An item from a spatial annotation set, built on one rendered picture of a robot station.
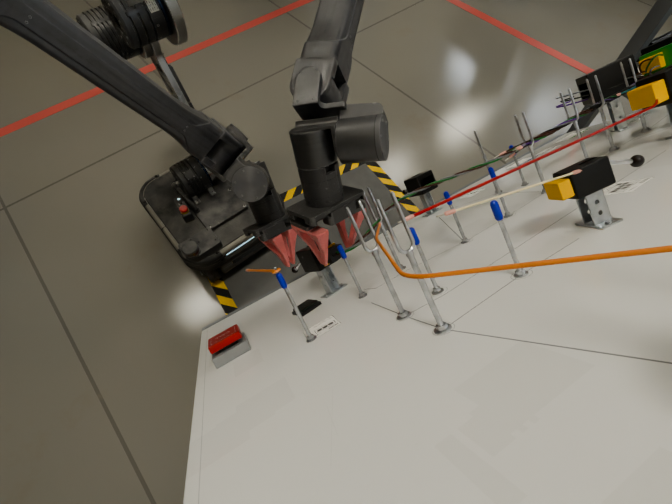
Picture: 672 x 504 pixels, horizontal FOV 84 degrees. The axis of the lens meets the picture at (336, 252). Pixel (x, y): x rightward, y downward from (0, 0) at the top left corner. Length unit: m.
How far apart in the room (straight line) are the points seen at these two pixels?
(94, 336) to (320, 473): 1.84
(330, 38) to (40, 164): 2.50
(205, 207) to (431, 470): 1.72
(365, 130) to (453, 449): 0.35
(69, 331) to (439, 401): 1.97
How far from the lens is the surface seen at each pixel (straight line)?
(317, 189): 0.52
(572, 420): 0.26
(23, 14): 0.58
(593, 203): 0.51
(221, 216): 1.82
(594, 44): 3.83
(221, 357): 0.59
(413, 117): 2.66
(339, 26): 0.59
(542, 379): 0.29
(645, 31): 1.28
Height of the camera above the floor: 1.67
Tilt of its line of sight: 60 degrees down
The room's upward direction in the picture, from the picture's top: straight up
